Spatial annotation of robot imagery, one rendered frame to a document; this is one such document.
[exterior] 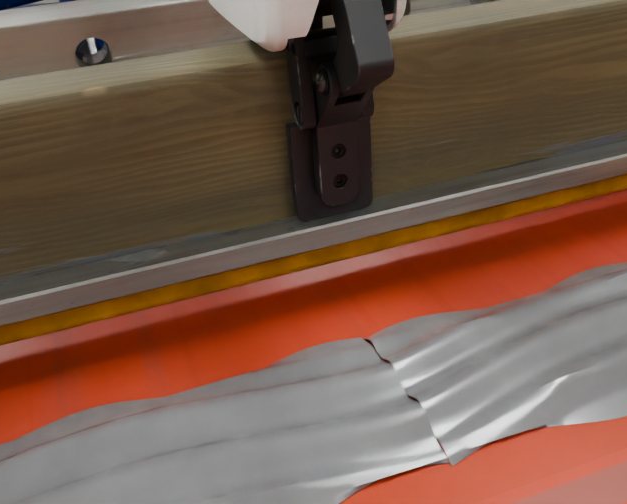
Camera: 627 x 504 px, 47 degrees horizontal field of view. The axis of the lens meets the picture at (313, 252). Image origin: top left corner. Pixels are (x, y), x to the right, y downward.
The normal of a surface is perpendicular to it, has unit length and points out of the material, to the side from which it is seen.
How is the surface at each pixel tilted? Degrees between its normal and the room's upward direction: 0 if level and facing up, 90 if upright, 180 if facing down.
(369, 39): 62
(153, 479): 33
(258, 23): 88
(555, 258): 0
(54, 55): 90
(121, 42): 90
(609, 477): 0
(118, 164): 90
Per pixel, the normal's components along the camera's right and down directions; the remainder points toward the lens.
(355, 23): 0.26, 0.00
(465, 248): -0.07, -0.86
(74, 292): 0.34, 0.47
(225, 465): 0.05, -0.44
